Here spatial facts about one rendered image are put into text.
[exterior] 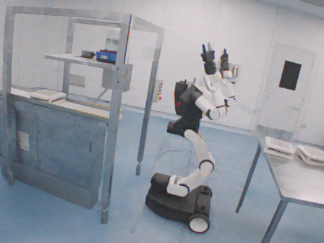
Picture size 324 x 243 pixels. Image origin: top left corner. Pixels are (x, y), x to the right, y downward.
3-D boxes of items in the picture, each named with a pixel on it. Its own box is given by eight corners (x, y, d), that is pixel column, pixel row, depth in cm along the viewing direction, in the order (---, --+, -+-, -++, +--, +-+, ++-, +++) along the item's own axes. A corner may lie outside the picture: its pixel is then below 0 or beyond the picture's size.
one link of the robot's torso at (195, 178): (171, 192, 231) (204, 159, 214) (175, 182, 249) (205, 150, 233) (184, 202, 230) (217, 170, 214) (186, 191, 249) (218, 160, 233)
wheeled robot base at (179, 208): (139, 212, 226) (145, 184, 217) (153, 186, 275) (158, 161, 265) (205, 231, 215) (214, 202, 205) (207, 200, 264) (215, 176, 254)
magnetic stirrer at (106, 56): (129, 64, 199) (130, 53, 196) (118, 64, 179) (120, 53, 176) (107, 59, 203) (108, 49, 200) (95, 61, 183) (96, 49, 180)
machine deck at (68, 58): (132, 69, 203) (133, 64, 201) (114, 71, 167) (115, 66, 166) (70, 58, 214) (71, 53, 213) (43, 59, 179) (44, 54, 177)
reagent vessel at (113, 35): (126, 52, 193) (129, 29, 188) (118, 52, 179) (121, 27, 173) (108, 49, 196) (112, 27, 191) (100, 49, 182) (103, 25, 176)
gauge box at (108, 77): (129, 90, 208) (132, 67, 202) (124, 92, 198) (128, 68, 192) (106, 85, 212) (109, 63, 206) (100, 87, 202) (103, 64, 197)
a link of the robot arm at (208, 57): (196, 53, 167) (199, 70, 172) (206, 53, 159) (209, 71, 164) (208, 49, 172) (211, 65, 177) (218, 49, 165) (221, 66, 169)
